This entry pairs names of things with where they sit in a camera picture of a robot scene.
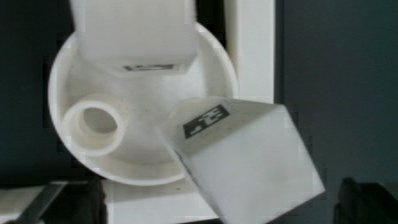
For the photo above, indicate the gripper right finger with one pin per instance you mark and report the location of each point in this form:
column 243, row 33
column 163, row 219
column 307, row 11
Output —
column 366, row 203

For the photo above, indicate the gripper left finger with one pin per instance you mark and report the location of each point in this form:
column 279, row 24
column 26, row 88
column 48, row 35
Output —
column 67, row 204

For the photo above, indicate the round white stool seat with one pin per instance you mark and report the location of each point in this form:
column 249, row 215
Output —
column 108, row 108

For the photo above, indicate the white stool leg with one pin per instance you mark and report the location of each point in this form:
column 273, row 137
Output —
column 137, row 35
column 236, row 147

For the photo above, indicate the white front barrier wall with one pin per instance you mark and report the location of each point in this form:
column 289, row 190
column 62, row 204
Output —
column 165, row 204

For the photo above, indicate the white barrier wall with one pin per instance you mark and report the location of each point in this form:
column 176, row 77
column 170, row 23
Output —
column 250, row 46
column 165, row 204

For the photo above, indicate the white right barrier wall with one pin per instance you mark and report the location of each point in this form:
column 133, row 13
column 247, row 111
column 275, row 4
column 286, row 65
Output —
column 250, row 46

